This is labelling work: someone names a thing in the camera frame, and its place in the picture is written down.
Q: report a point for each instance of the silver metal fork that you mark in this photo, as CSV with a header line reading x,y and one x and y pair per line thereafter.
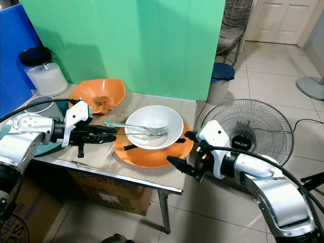
x,y
144,127

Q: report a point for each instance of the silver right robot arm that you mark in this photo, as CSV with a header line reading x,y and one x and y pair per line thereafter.
x,y
273,187

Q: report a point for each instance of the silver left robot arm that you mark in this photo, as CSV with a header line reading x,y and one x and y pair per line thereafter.
x,y
30,134

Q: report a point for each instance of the small brown item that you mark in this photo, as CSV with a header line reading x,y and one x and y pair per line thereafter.
x,y
103,103

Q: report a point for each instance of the orange plate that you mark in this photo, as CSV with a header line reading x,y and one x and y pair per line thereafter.
x,y
152,158

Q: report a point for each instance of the orange bowl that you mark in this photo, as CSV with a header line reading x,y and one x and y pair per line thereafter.
x,y
106,87

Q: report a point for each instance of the white bowl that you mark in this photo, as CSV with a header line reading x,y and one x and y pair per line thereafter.
x,y
154,114

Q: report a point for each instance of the wooden table with metal legs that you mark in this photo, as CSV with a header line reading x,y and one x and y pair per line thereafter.
x,y
131,180

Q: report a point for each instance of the plain brown cardboard box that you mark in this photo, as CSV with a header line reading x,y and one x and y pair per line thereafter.
x,y
111,192

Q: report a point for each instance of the grey cup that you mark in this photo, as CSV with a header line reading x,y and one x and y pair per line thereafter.
x,y
38,104

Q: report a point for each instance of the black electric fan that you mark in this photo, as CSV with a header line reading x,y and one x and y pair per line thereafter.
x,y
258,121

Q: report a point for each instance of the bin with blue lid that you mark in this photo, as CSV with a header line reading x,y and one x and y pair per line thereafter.
x,y
223,73

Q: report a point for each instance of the clear jar with black lid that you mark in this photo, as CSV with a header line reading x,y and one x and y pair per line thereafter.
x,y
45,77

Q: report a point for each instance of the green backdrop board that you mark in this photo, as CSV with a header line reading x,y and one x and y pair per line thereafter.
x,y
121,45

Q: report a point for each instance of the dark robot foot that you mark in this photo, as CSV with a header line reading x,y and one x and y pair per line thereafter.
x,y
117,238

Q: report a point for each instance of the black stand leg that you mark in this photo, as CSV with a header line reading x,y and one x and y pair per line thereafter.
x,y
313,180

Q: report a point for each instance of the blue board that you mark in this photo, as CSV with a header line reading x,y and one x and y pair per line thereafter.
x,y
11,55

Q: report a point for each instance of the grey fabric chair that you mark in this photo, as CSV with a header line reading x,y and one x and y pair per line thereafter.
x,y
233,25

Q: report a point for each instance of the grey round fan base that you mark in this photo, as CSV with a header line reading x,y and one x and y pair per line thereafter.
x,y
311,88

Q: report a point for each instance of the white door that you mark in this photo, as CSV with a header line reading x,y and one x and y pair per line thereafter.
x,y
278,20

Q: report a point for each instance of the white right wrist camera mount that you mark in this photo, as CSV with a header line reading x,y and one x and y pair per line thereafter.
x,y
213,137

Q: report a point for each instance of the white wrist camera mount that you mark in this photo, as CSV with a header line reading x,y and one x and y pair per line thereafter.
x,y
213,137
77,116

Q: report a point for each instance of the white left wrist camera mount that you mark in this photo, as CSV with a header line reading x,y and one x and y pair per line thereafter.
x,y
77,116

